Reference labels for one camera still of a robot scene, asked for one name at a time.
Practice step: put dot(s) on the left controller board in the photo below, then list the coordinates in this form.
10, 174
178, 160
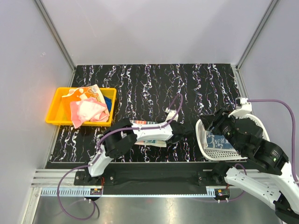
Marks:
96, 191

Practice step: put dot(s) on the aluminium frame post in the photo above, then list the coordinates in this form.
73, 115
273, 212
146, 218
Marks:
266, 16
49, 23

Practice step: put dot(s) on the yellow plastic bin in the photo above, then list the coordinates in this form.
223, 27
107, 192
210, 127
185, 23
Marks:
57, 115

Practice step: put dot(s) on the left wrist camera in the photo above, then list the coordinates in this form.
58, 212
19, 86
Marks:
171, 114

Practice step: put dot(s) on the left aluminium frame post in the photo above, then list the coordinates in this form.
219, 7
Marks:
49, 23

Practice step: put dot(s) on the right aluminium frame post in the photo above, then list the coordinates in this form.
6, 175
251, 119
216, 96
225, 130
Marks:
266, 16

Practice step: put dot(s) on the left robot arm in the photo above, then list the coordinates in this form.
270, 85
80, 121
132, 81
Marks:
120, 137

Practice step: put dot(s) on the multicolour rabbit letter towel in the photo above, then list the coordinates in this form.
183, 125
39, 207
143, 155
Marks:
155, 143

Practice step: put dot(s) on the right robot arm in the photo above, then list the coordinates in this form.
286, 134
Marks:
245, 134

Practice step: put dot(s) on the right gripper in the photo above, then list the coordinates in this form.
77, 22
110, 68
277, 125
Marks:
215, 120

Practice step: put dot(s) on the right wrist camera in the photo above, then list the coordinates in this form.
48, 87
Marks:
242, 107

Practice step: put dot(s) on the blue patterned folded towel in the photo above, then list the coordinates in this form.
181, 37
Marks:
215, 142

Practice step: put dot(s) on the controller board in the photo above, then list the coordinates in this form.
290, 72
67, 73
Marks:
222, 192
96, 191

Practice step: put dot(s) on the pink white towel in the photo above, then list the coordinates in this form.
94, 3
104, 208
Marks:
88, 110

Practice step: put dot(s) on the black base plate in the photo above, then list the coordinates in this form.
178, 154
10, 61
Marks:
158, 178

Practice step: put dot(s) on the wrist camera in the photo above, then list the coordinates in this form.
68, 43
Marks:
171, 114
242, 107

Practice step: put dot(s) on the right controller board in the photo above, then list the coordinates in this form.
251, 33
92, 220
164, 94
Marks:
222, 192

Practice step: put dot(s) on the orange patterned towel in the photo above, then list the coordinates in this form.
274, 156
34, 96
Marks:
82, 93

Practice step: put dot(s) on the white plastic basket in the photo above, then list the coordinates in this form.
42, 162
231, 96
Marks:
226, 155

